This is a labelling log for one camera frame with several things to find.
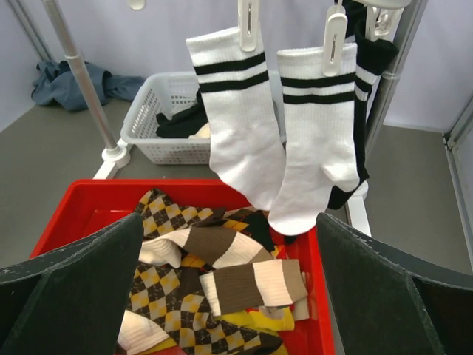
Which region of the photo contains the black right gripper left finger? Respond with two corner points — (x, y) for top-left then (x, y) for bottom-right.
(1, 213), (143, 354)

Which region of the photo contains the white clip hanger frame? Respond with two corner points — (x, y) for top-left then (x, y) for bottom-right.
(125, 0), (411, 23)

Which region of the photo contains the brown cream striped sock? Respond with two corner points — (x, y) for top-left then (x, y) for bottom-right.
(200, 259), (307, 317)

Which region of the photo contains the brown yellow argyle sock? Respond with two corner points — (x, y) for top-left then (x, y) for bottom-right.
(118, 189), (295, 354)

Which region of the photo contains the red plastic bin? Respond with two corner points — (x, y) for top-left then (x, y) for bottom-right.
(30, 180), (336, 354)

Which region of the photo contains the blue crumpled cloth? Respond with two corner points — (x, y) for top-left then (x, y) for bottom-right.
(31, 61), (145, 112)

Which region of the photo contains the white metal drying rack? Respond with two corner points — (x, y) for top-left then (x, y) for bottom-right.
(40, 0), (411, 237)

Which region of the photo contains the white clothes peg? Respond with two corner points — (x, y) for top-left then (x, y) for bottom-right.
(238, 0), (260, 53)
(322, 1), (348, 77)

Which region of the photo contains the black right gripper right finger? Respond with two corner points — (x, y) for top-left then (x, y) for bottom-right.
(316, 213), (472, 354)

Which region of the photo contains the white plastic laundry basket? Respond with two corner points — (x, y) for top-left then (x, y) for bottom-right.
(121, 70), (284, 172)

